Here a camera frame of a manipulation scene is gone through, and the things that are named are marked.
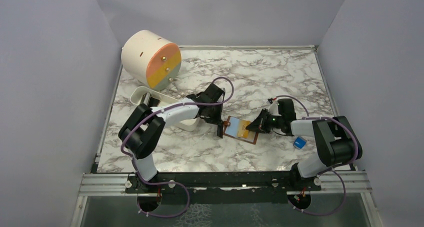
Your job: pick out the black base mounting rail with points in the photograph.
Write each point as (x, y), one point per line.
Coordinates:
(240, 187)

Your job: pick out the stack of cards in tray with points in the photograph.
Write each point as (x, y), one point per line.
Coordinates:
(150, 101)

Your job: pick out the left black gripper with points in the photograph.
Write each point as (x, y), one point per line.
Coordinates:
(218, 118)

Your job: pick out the brown leather card holder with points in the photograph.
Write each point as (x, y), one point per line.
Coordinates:
(236, 128)

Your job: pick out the white rectangular plastic tray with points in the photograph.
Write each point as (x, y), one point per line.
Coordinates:
(175, 112)

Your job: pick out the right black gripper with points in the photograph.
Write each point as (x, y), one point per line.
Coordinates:
(259, 123)

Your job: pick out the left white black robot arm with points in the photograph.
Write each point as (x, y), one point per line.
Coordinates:
(141, 132)

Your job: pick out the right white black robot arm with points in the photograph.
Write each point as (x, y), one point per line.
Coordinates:
(335, 141)

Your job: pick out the round cream drawer cabinet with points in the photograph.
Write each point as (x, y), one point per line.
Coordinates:
(151, 59)

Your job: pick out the small blue object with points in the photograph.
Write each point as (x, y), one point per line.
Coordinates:
(299, 142)

